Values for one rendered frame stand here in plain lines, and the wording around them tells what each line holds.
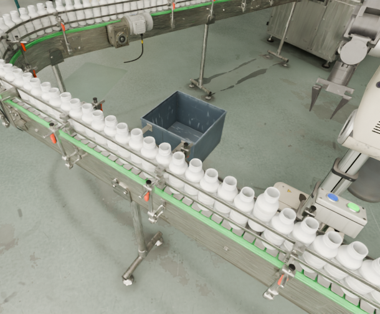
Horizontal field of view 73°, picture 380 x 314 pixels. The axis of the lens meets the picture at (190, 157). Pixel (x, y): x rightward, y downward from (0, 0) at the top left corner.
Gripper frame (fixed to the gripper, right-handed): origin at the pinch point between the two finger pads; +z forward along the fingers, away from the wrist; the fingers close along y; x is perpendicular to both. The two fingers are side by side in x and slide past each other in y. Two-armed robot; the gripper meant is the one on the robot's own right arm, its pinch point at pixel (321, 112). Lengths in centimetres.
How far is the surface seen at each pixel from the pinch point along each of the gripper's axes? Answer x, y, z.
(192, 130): 40, -61, 40
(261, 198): -25.3, -1.9, 22.7
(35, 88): -32, -97, 26
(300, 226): -23.2, 9.6, 25.6
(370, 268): -22.6, 27.2, 26.6
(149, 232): 33, -67, 123
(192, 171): -26.9, -23.0, 25.4
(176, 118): 39, -74, 37
